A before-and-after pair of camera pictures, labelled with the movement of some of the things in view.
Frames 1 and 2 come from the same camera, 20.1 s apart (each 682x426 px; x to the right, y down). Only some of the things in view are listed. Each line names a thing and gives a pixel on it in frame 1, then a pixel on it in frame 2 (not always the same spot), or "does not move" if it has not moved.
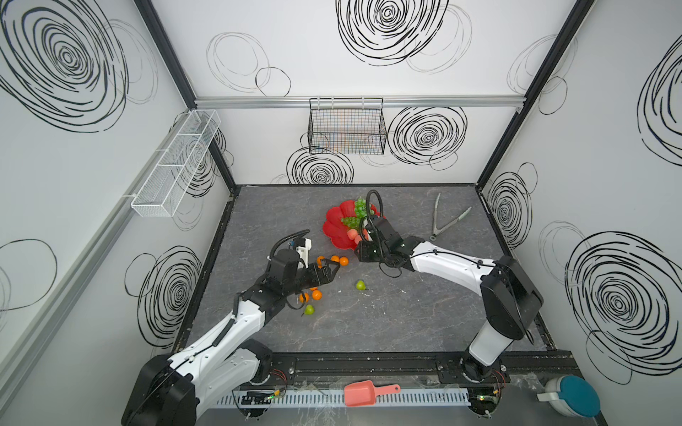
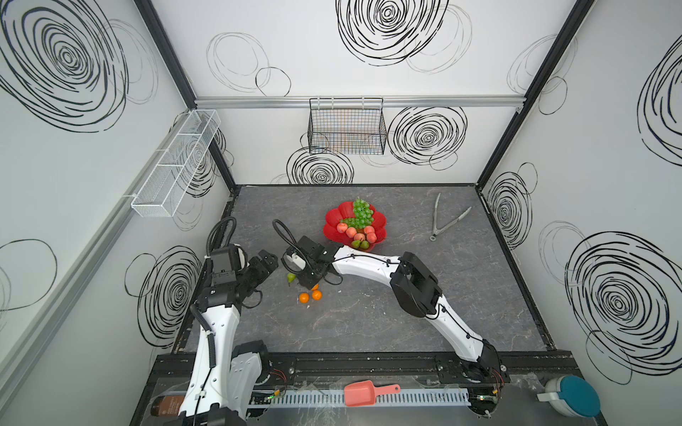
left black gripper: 326,277 to 269,264
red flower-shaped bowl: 336,230 does not move
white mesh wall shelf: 163,189 does not move
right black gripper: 364,251 to 307,280
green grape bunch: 360,212 does not move
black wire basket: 346,126 does not move
